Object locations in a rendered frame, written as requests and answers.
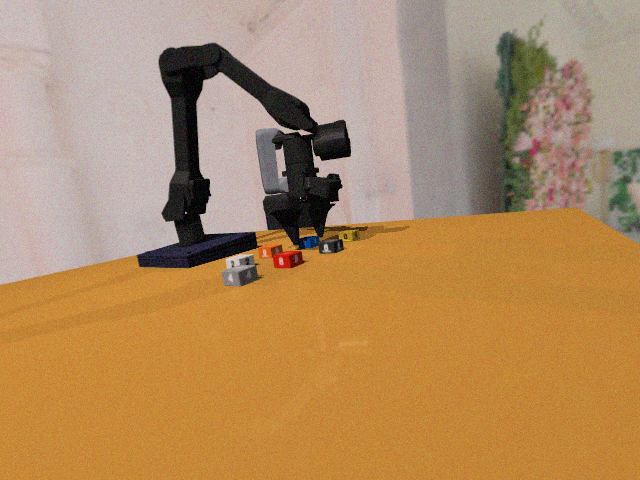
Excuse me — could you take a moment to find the blue block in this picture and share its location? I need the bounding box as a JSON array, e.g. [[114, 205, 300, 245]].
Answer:
[[298, 236, 320, 248]]

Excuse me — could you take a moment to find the yellow block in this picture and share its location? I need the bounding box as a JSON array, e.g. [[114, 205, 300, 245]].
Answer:
[[339, 230, 360, 242]]

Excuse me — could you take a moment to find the red block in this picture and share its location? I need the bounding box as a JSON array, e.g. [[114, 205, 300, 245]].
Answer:
[[273, 251, 303, 268]]

